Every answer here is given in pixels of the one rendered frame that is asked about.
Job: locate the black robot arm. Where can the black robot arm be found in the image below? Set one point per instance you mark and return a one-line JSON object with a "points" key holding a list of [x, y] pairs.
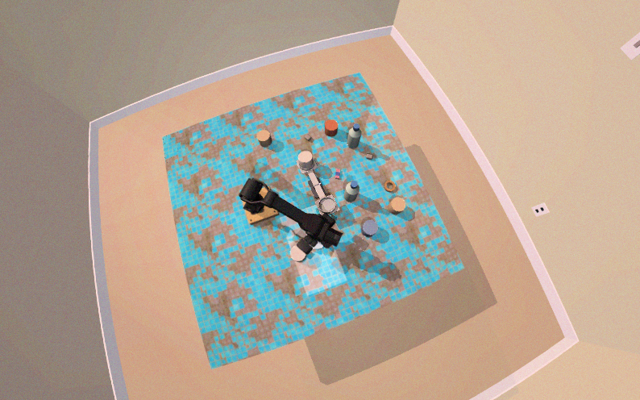
{"points": [[315, 225]]}

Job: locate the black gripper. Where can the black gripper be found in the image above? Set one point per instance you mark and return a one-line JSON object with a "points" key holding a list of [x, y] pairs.
{"points": [[308, 243]]}

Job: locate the dark grey bottle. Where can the dark grey bottle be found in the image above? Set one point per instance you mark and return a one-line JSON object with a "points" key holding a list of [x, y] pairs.
{"points": [[351, 191], [354, 135]]}

